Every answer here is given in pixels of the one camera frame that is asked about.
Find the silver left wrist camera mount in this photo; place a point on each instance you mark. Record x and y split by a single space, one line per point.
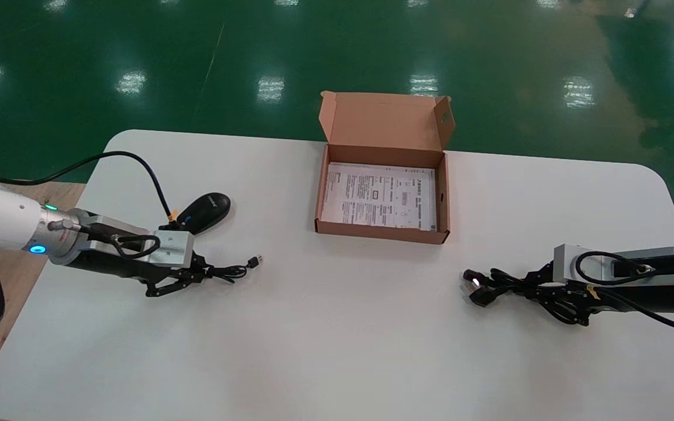
173 248

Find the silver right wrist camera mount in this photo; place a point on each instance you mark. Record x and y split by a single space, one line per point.
566 263

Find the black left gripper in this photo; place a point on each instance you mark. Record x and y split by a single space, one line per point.
114 264

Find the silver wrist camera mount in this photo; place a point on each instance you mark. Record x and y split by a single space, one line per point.
173 248
566 263

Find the printed paper sheet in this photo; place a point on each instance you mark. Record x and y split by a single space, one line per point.
378 196

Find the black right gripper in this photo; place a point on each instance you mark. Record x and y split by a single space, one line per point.
653 298

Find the open brown cardboard box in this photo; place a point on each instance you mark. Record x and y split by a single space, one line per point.
384 123

